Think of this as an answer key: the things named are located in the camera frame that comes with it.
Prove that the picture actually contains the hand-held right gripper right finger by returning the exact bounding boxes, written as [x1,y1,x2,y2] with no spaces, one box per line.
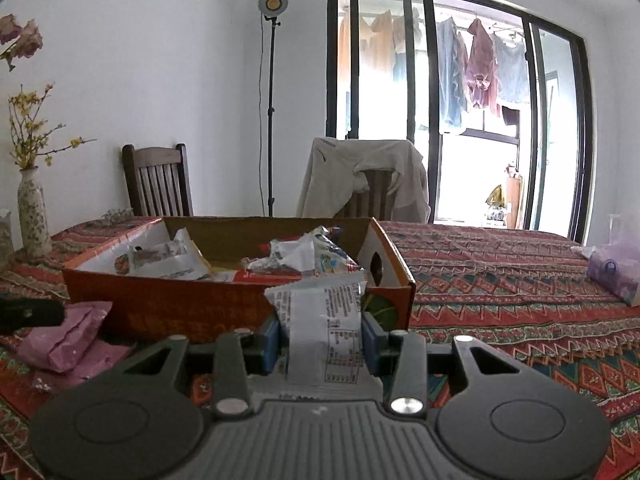
[361,312,531,414]

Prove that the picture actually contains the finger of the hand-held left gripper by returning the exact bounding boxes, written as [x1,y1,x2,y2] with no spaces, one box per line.
[0,297,66,333]

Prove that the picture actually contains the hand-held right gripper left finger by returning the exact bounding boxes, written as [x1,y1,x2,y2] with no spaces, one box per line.
[107,316,282,418]

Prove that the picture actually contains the pink snack packet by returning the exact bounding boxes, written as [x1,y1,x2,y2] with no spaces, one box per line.
[22,301,113,373]
[32,340,137,396]

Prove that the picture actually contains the white printed snack packet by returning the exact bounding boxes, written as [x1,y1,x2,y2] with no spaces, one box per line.
[264,272,368,388]

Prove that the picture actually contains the pile of snack packets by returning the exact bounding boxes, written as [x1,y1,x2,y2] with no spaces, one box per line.
[115,225,368,285]

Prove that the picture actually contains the orange cardboard box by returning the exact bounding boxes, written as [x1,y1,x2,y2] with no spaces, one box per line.
[62,216,417,346]

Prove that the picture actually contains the floral ceramic vase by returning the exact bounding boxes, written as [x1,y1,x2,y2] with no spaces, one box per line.
[17,166,53,261]

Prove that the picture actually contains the jacket-draped wooden chair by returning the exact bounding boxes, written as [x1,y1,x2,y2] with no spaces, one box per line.
[345,170,397,221]

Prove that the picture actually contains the dark wooden chair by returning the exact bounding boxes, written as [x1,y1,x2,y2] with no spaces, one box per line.
[122,143,194,218]

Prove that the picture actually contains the yellow flower branches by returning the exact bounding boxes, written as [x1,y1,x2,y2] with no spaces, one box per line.
[7,82,98,171]

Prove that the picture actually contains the wooden balcony cabinet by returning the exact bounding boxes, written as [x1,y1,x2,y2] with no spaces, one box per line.
[505,162,524,228]

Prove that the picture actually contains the studio light on stand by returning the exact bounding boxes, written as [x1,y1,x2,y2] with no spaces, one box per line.
[257,0,290,217]

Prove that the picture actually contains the purple tissue pack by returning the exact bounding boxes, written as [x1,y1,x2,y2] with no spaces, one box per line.
[586,212,640,306]

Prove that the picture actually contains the pink artificial flowers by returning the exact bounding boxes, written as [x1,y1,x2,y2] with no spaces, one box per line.
[0,12,45,73]

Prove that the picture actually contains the blue denim hanging garment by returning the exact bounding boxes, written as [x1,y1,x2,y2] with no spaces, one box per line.
[436,16,468,128]

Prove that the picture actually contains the maroon hanging shirt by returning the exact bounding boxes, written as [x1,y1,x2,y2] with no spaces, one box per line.
[464,18,501,113]

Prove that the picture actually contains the tan hanging garment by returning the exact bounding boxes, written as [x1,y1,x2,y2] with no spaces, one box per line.
[340,9,426,81]

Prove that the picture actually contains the light blue hanging shirt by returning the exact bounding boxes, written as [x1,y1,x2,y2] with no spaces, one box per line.
[492,32,531,106]

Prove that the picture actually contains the black sliding door frame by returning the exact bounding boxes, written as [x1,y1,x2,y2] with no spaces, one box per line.
[326,0,593,246]

